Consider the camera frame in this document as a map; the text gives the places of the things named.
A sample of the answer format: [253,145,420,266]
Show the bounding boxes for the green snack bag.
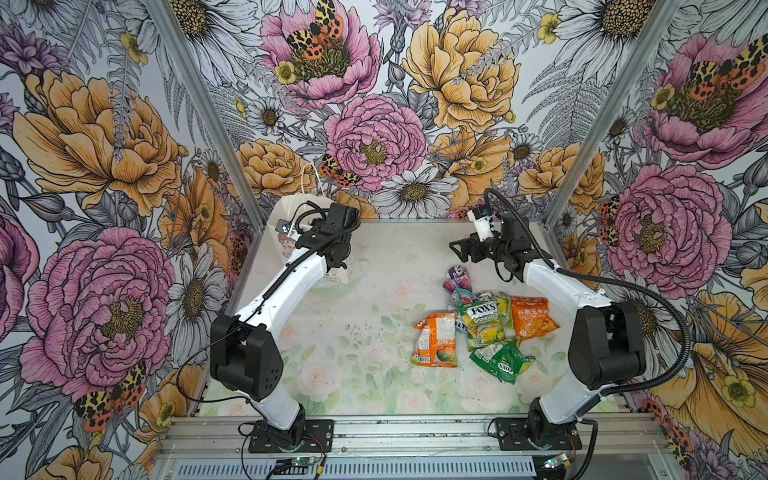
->
[469,340,536,385]

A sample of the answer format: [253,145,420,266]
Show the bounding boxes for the yellow green Fox's candy bag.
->
[458,293,510,351]

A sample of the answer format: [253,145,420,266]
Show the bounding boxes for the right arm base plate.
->
[487,417,582,451]

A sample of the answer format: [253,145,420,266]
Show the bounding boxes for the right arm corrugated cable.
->
[483,188,692,397]

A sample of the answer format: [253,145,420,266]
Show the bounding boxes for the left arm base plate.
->
[247,419,335,454]

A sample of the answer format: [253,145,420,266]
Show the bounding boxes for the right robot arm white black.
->
[449,208,646,449]

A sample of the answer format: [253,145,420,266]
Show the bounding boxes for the aluminium front rail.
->
[158,412,667,460]

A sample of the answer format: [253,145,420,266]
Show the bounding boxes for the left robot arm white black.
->
[209,202,361,450]

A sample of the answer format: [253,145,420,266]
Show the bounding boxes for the purple snack packet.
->
[442,264,472,293]

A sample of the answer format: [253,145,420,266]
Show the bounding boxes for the white vented box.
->
[165,456,536,479]

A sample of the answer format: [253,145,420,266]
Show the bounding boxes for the teal Fox's candy bag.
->
[448,287,479,333]

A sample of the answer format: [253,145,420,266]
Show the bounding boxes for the white paper bag with print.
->
[267,193,332,264]

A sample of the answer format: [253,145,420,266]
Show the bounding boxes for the orange snack bag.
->
[510,296,560,340]
[411,312,458,368]

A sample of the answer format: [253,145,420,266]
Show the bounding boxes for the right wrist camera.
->
[467,205,499,242]

